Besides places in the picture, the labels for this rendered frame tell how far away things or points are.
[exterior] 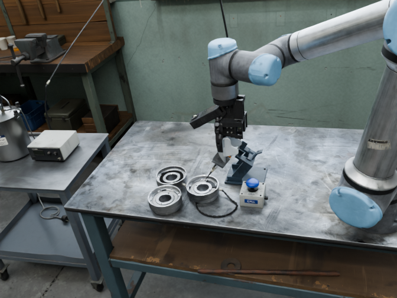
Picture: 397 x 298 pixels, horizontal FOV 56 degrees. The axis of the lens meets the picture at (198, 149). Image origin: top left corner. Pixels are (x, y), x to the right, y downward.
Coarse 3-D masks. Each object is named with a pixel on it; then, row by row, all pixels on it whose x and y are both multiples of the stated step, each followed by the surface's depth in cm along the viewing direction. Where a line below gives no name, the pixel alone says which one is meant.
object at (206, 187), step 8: (200, 176) 123; (192, 184) 122; (200, 184) 121; (208, 184) 120; (200, 192) 117; (208, 192) 117; (216, 192) 117; (192, 200) 119; (200, 200) 116; (208, 200) 116
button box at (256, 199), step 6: (246, 186) 115; (258, 186) 114; (264, 186) 114; (240, 192) 113; (246, 192) 113; (252, 192) 112; (258, 192) 112; (264, 192) 113; (240, 198) 112; (246, 198) 112; (252, 198) 111; (258, 198) 111; (264, 198) 114; (240, 204) 114; (246, 204) 113; (252, 204) 112; (258, 204) 112
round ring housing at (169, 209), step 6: (162, 186) 120; (168, 186) 120; (174, 186) 120; (150, 192) 118; (156, 192) 120; (174, 192) 119; (180, 192) 117; (150, 198) 118; (156, 198) 117; (162, 198) 119; (168, 198) 119; (180, 198) 115; (150, 204) 114; (162, 204) 115; (174, 204) 113; (180, 204) 115; (156, 210) 113; (162, 210) 113; (168, 210) 113; (174, 210) 115
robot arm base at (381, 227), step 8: (392, 200) 95; (392, 208) 97; (384, 216) 97; (392, 216) 97; (376, 224) 98; (384, 224) 98; (392, 224) 98; (376, 232) 99; (384, 232) 99; (392, 232) 99
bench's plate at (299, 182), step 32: (160, 128) 162; (192, 128) 159; (256, 128) 153; (288, 128) 150; (320, 128) 148; (128, 160) 143; (160, 160) 141; (192, 160) 138; (256, 160) 134; (288, 160) 132; (320, 160) 130; (96, 192) 128; (128, 192) 126; (288, 192) 117; (320, 192) 116; (192, 224) 111; (224, 224) 109; (256, 224) 107; (288, 224) 106; (320, 224) 105
